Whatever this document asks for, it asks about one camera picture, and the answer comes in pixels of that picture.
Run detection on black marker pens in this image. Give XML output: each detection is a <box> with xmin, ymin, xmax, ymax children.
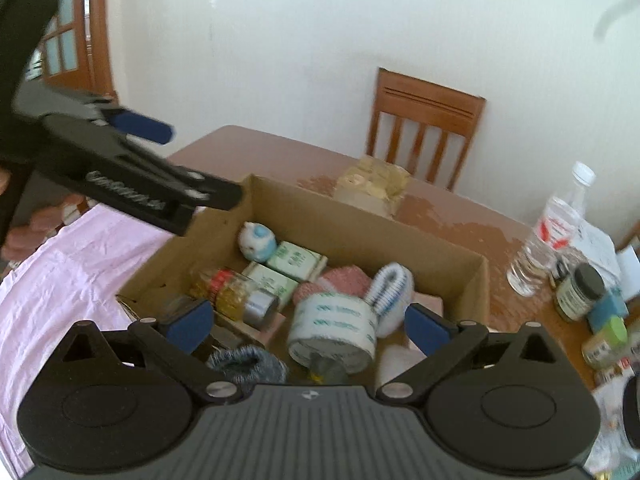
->
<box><xmin>550</xmin><ymin>255</ymin><xmax>571</xmax><ymax>286</ymax></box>

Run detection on pink carton box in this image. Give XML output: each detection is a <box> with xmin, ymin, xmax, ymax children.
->
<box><xmin>410</xmin><ymin>290</ymin><xmax>446</xmax><ymax>318</ymax></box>

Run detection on blue-grey knitted scrubber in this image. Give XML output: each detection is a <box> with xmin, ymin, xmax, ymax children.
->
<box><xmin>206</xmin><ymin>345</ymin><xmax>288</xmax><ymax>386</ymax></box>

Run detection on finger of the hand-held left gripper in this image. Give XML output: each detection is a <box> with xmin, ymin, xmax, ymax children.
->
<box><xmin>165</xmin><ymin>164</ymin><xmax>246</xmax><ymax>212</ymax></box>
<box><xmin>90</xmin><ymin>100</ymin><xmax>176</xmax><ymax>145</ymax></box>

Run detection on pink knitted cloth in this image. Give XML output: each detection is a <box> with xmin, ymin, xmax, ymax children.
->
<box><xmin>294</xmin><ymin>266</ymin><xmax>373</xmax><ymax>306</ymax></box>

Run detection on blue and white ball toy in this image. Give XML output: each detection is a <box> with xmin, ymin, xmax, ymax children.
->
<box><xmin>237</xmin><ymin>221</ymin><xmax>277</xmax><ymax>263</ymax></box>

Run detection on brown cardboard box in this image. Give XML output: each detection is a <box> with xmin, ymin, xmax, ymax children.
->
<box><xmin>116</xmin><ymin>174</ymin><xmax>491</xmax><ymax>361</ymax></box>

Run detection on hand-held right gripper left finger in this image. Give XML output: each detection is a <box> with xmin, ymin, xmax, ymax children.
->
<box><xmin>50</xmin><ymin>299</ymin><xmax>238</xmax><ymax>407</ymax></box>

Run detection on green-lid container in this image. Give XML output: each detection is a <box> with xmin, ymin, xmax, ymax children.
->
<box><xmin>582</xmin><ymin>317</ymin><xmax>628</xmax><ymax>371</ymax></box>

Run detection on clear water bottle red label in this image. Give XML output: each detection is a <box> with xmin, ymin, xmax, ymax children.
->
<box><xmin>506</xmin><ymin>161</ymin><xmax>597</xmax><ymax>297</ymax></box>

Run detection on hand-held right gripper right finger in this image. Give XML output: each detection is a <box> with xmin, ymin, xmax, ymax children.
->
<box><xmin>377</xmin><ymin>304</ymin><xmax>566</xmax><ymax>406</ymax></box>

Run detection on small dark-lid jar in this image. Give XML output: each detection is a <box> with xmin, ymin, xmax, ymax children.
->
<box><xmin>554</xmin><ymin>263</ymin><xmax>607</xmax><ymax>323</ymax></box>

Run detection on pink table cloth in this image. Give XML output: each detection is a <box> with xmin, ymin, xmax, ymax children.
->
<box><xmin>0</xmin><ymin>200</ymin><xmax>173</xmax><ymax>480</ymax></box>

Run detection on person's left hand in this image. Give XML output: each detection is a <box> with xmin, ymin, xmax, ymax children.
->
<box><xmin>9</xmin><ymin>198</ymin><xmax>97</xmax><ymax>259</ymax></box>

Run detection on beige paper bundle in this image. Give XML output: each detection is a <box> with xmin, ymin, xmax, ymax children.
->
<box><xmin>332</xmin><ymin>154</ymin><xmax>413</xmax><ymax>218</ymax></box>

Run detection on wooden glass-pane door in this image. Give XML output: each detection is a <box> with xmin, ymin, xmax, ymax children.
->
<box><xmin>30</xmin><ymin>0</ymin><xmax>121</xmax><ymax>101</ymax></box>

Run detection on green tissue pack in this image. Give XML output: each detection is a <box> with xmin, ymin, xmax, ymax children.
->
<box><xmin>241</xmin><ymin>261</ymin><xmax>300</xmax><ymax>311</ymax></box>
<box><xmin>266</xmin><ymin>241</ymin><xmax>329</xmax><ymax>282</ymax></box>

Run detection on blue and white brush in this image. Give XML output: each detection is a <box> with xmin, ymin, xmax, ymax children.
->
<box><xmin>362</xmin><ymin>262</ymin><xmax>415</xmax><ymax>338</ymax></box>

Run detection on clear printed tape roll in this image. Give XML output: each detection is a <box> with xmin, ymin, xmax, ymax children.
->
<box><xmin>286</xmin><ymin>291</ymin><xmax>378</xmax><ymax>373</ymax></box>

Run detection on small jar with red label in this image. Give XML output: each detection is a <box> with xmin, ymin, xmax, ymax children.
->
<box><xmin>189</xmin><ymin>267</ymin><xmax>281</xmax><ymax>331</ymax></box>

